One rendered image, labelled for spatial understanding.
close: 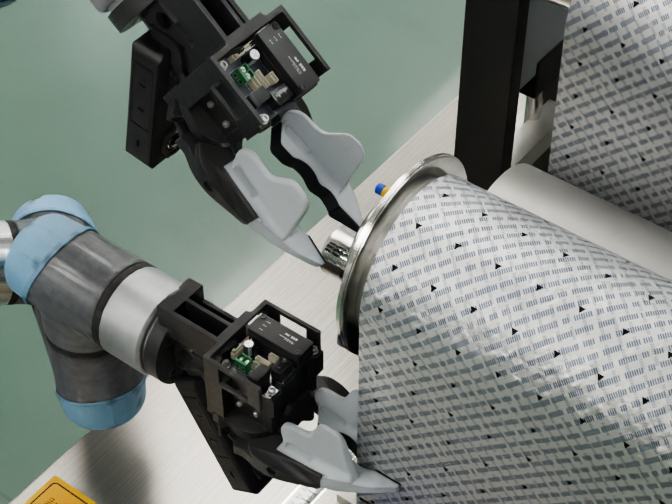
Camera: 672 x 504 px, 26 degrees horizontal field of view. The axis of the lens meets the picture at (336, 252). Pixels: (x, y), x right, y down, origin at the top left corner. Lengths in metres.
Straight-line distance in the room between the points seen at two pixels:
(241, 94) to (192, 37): 0.06
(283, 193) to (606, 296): 0.22
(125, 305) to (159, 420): 0.26
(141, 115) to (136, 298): 0.16
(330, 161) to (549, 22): 0.34
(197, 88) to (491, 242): 0.21
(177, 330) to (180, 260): 1.67
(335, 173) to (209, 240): 1.79
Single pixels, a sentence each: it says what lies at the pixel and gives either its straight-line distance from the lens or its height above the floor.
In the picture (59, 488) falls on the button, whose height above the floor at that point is 0.92.
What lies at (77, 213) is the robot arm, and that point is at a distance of 1.33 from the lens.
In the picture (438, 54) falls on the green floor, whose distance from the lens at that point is 3.20.
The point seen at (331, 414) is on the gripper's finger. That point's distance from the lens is 1.07.
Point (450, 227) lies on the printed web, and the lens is 0.91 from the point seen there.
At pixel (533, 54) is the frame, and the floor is 1.18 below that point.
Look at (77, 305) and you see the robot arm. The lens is 1.13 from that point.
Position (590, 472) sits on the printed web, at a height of 1.23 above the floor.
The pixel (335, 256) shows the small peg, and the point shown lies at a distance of 0.98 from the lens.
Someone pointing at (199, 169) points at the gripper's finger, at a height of 1.31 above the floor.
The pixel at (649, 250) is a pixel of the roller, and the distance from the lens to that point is 1.02.
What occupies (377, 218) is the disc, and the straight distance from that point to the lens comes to 0.91.
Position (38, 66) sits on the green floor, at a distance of 3.23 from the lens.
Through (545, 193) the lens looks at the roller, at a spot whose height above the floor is 1.23.
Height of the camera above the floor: 1.94
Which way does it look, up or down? 45 degrees down
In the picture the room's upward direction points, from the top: straight up
